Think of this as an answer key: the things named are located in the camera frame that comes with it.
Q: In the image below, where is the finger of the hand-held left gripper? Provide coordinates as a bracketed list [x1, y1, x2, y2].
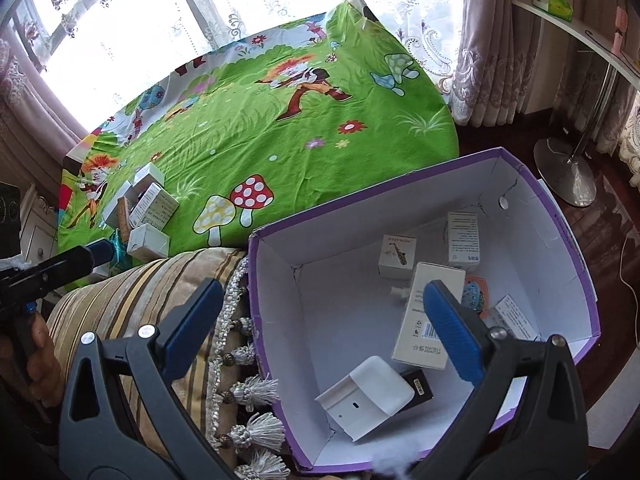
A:
[10, 239, 115, 293]

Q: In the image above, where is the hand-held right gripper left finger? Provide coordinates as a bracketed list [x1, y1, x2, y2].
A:
[59, 277, 236, 480]

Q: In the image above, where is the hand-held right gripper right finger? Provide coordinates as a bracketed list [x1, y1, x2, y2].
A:
[410, 280, 591, 480]

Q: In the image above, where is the teal shiny packet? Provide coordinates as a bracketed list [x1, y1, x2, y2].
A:
[107, 230, 132, 263]

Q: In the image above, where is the blue mesh ring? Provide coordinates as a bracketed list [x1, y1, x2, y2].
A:
[460, 282, 487, 317]

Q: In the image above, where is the tall beige box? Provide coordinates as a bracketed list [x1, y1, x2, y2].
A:
[391, 261, 467, 371]

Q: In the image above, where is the white box with blue label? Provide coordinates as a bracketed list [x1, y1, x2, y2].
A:
[482, 294, 540, 343]

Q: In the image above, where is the black box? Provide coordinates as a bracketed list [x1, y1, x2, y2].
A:
[400, 366, 435, 411]

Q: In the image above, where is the white box with red label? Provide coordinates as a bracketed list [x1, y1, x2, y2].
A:
[131, 182, 180, 231]

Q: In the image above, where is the small white box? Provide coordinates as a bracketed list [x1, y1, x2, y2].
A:
[132, 162, 166, 191]

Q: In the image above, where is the white box with saxophone print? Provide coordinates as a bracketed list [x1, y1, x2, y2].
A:
[377, 234, 416, 281]

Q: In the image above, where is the narrow white text-covered box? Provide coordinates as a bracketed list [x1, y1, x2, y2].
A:
[446, 211, 482, 267]

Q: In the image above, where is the purple cardboard box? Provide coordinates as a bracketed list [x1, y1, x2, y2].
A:
[247, 146, 601, 476]

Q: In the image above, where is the white rounded plastic case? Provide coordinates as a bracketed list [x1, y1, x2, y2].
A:
[315, 355, 416, 443]

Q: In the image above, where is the person's left hand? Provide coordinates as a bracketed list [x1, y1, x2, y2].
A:
[0, 317, 68, 411]

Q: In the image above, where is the striped tasselled cushion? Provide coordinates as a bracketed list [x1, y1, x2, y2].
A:
[45, 247, 293, 480]

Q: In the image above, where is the white nightstand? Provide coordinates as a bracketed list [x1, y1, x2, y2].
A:
[20, 185, 63, 261]

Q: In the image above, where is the white cotton fluff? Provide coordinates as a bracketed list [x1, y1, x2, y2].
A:
[370, 447, 416, 474]

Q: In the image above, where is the pink-beige curtain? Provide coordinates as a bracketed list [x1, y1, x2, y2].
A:
[0, 35, 86, 181]
[450, 0, 546, 116]

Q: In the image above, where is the chrome stand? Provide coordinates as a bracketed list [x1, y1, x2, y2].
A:
[534, 57, 621, 207]

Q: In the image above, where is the embroidered lace curtain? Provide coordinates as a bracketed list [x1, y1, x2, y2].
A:
[617, 95, 640, 186]

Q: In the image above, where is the sheer lace curtain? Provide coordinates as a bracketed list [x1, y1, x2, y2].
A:
[165, 0, 466, 66]

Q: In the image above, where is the green tissue pack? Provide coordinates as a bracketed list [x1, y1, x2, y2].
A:
[531, 0, 573, 22]

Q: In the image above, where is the pink item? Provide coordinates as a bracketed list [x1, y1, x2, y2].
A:
[614, 6, 630, 51]

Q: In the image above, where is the white cable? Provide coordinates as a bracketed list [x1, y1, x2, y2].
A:
[617, 230, 640, 291]

